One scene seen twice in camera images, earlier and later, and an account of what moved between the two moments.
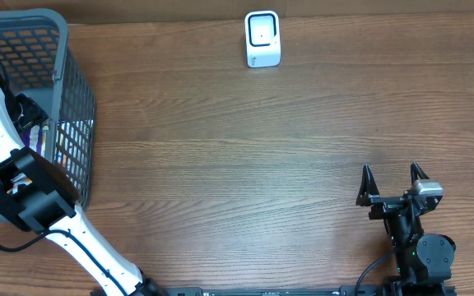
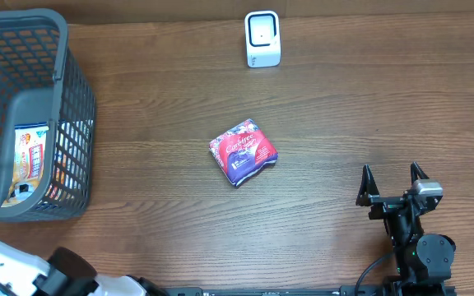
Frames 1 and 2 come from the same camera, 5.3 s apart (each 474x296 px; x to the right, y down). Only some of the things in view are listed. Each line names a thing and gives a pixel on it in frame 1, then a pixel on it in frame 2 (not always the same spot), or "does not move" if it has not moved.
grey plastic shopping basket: [30, 52] does not move
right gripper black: [367, 195] does not move
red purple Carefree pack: [35, 138] -> [243, 151]
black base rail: [308, 291] does not move
